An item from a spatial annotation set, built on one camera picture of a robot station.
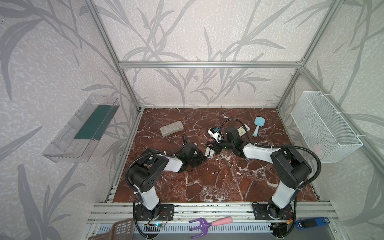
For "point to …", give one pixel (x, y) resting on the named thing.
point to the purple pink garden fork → (205, 224)
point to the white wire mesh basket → (325, 130)
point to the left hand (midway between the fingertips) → (209, 153)
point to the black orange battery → (213, 173)
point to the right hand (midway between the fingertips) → (207, 139)
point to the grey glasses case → (171, 128)
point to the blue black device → (302, 224)
